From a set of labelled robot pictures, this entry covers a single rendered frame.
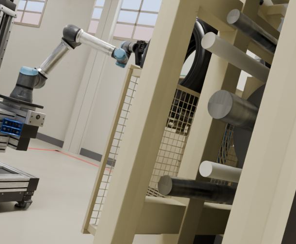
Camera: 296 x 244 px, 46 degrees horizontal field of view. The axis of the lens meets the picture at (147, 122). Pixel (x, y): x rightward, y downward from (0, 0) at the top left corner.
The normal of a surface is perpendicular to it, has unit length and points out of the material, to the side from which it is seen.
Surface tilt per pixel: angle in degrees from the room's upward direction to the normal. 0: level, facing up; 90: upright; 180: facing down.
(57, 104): 90
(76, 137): 90
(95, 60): 90
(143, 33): 90
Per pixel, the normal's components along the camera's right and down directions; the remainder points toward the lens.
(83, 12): -0.45, -0.14
